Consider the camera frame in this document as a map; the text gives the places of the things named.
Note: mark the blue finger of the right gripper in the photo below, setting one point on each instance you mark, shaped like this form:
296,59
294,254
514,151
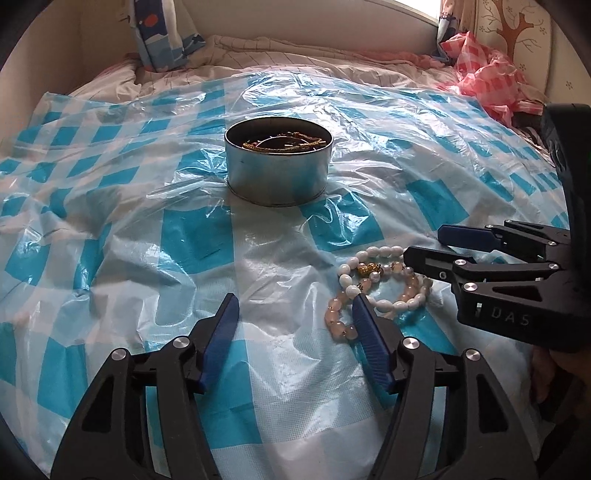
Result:
480,239
437,265

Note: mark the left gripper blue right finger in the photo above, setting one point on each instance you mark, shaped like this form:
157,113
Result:
378,336

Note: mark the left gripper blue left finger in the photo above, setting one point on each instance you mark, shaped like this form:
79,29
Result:
214,340

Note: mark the person's right hand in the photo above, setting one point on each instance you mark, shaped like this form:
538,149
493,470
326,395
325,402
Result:
560,393

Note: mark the blue white checkered plastic sheet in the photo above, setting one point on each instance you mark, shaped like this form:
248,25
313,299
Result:
118,230

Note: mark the pink white checkered cloth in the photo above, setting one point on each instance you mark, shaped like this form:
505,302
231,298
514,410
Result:
490,77

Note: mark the round silver metal tin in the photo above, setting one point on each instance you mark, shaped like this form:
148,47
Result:
277,161

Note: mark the cream headboard with tree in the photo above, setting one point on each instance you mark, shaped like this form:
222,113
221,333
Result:
537,46

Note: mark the pink window curtain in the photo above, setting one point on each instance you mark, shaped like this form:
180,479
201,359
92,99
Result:
456,16

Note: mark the window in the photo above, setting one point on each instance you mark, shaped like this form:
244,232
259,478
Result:
431,8

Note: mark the beige quilted bed blanket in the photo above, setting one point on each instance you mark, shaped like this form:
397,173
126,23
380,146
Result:
224,56

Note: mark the blue cartoon print pillow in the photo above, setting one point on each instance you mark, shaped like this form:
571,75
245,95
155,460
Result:
165,33

